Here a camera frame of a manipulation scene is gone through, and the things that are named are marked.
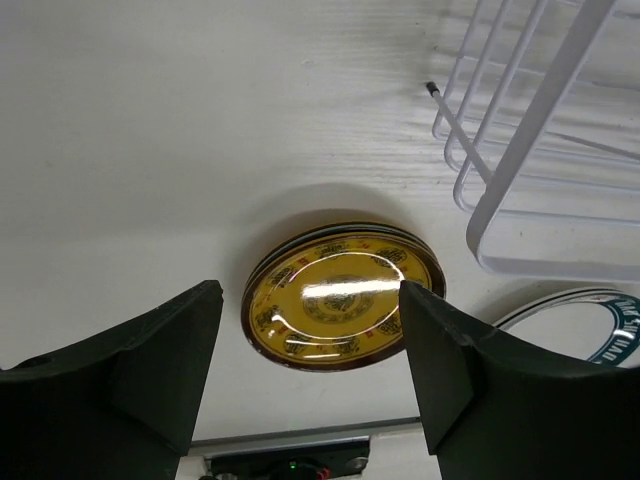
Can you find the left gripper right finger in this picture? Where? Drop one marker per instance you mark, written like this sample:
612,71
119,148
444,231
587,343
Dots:
493,406

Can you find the amber patterned plate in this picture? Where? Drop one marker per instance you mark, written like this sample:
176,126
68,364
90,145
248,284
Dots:
332,315

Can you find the aluminium front rail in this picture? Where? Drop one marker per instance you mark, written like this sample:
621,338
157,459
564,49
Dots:
228,445

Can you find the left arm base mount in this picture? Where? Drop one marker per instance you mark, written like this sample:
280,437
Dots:
333,460

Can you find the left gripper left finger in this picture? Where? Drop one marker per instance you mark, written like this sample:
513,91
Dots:
121,404

